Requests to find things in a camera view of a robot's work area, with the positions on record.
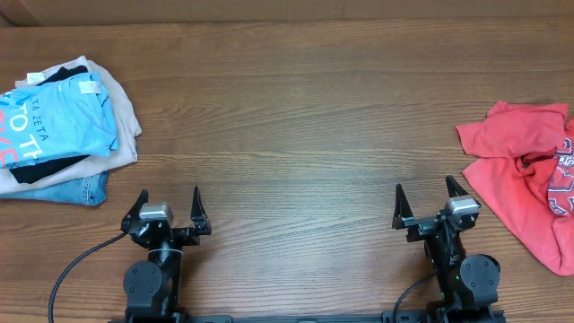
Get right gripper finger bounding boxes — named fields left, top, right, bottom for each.
left=446, top=175, right=468, bottom=198
left=392, top=184, right=414, bottom=230

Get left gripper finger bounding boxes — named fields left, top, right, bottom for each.
left=190, top=186, right=207, bottom=221
left=121, top=189, right=149, bottom=224

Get red printed t-shirt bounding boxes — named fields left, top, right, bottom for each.
left=455, top=101, right=573, bottom=275

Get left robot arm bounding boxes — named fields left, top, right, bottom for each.
left=121, top=188, right=212, bottom=323

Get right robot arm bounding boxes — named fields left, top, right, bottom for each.
left=381, top=176, right=506, bottom=323

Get folded blue jeans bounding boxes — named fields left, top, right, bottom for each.
left=1, top=171, right=109, bottom=206

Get beige folded garment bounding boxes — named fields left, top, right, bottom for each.
left=1, top=56, right=142, bottom=194

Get black folded garment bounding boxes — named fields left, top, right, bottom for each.
left=9, top=65, right=88, bottom=184

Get light blue folded t-shirt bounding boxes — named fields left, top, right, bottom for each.
left=1, top=72, right=119, bottom=169

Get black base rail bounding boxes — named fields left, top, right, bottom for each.
left=109, top=310, right=507, bottom=323

